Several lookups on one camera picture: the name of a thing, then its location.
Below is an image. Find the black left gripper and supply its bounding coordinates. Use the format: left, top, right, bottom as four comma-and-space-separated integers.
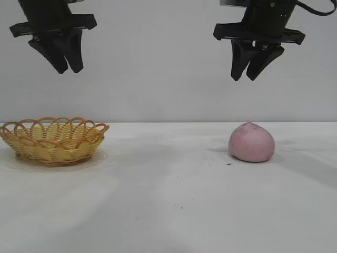
9, 0, 97, 74

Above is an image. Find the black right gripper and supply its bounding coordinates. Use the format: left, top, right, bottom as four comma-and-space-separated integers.
212, 0, 306, 82

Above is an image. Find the pink peach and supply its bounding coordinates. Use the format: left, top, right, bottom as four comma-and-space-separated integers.
228, 122, 276, 162

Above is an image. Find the yellow woven wicker basket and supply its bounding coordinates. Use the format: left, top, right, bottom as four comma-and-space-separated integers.
0, 116, 110, 167

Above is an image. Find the black cable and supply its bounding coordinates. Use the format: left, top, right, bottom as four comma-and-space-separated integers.
304, 0, 337, 16

